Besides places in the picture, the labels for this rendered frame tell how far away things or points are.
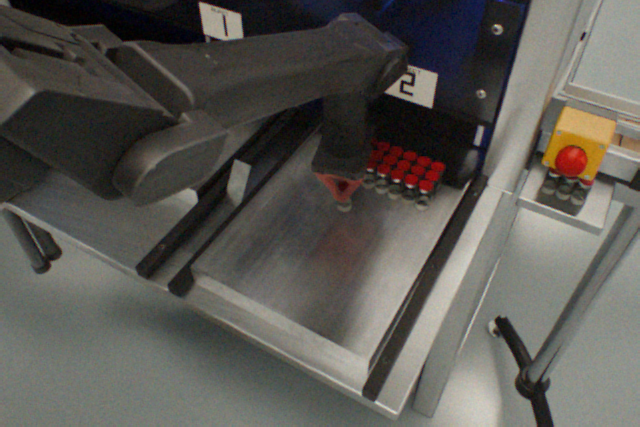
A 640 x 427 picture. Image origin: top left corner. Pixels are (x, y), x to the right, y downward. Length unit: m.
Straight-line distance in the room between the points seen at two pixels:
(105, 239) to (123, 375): 0.94
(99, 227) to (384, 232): 0.42
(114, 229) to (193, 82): 0.55
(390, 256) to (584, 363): 1.14
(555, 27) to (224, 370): 1.30
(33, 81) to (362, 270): 0.60
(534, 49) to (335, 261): 0.38
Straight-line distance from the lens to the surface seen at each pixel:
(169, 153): 0.29
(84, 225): 0.89
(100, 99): 0.26
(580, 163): 0.80
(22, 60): 0.25
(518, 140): 0.85
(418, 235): 0.82
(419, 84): 0.84
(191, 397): 1.68
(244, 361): 1.70
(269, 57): 0.42
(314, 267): 0.77
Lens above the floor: 1.51
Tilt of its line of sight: 47 degrees down
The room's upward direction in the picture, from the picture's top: straight up
